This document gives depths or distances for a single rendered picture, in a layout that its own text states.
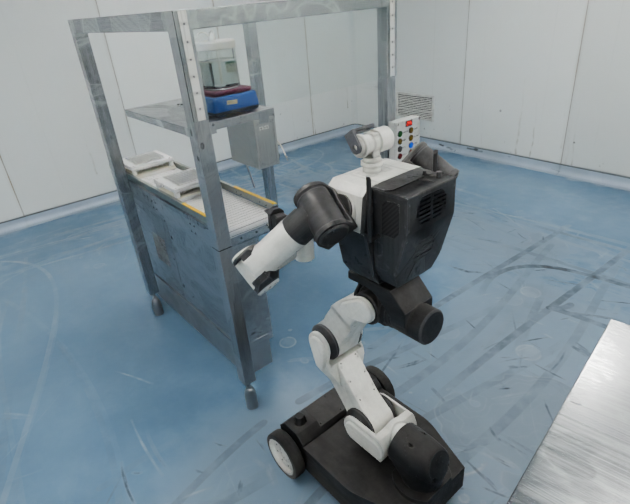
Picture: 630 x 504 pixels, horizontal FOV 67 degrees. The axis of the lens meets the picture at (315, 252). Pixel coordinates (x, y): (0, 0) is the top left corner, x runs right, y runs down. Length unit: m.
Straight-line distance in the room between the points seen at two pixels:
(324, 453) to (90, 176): 4.07
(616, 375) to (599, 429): 0.19
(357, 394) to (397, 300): 0.57
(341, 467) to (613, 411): 1.04
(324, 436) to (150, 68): 4.27
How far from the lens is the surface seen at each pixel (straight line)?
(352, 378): 1.85
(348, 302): 1.52
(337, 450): 2.00
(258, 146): 1.95
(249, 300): 2.34
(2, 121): 5.16
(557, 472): 1.10
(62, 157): 5.28
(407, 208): 1.18
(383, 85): 2.33
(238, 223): 2.03
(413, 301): 1.42
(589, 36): 5.06
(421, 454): 1.77
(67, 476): 2.49
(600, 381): 1.32
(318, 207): 1.18
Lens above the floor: 1.72
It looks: 28 degrees down
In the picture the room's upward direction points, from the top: 5 degrees counter-clockwise
